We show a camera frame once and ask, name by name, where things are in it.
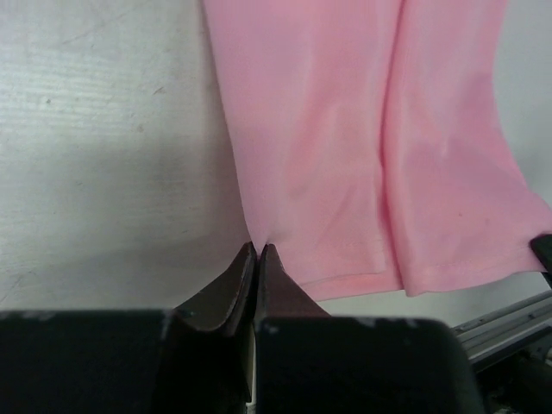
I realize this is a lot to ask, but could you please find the aluminium mounting rail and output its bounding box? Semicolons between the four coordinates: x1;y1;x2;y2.
454;291;551;372

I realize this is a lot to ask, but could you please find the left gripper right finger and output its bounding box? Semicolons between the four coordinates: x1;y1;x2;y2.
255;244;330;322

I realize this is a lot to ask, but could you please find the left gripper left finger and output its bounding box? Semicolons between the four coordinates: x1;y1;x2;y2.
176;242;257;336

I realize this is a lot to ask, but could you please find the pink t shirt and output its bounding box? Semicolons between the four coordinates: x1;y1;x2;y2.
204;0;551;300

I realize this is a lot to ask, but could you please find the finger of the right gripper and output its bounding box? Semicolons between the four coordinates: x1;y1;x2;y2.
530;234;552;287

